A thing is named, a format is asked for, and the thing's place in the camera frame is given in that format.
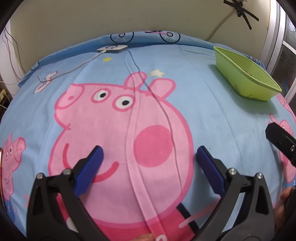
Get person's right hand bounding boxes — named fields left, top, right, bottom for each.
left=274, top=186, right=295, bottom=233

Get person's left hand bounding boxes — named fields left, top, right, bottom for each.
left=130, top=233, right=155, bottom=241

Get green plastic basket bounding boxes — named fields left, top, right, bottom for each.
left=214, top=47, right=281, bottom=101

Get blue cartoon pig bedsheet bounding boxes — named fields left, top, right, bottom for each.
left=1, top=31, right=295, bottom=240

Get black tape cross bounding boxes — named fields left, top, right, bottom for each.
left=223, top=0, right=259, bottom=30

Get white square charger device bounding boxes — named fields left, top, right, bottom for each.
left=97, top=45, right=128, bottom=53

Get window frame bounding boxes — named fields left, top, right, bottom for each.
left=260, top=1, right=295, bottom=102

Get white power strip cord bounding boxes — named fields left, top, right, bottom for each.
left=206, top=9, right=238, bottom=42

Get white charger cable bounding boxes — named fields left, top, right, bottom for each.
left=38, top=50, right=107, bottom=83

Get hanging thin wires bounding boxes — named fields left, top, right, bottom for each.
left=1, top=25, right=26, bottom=86

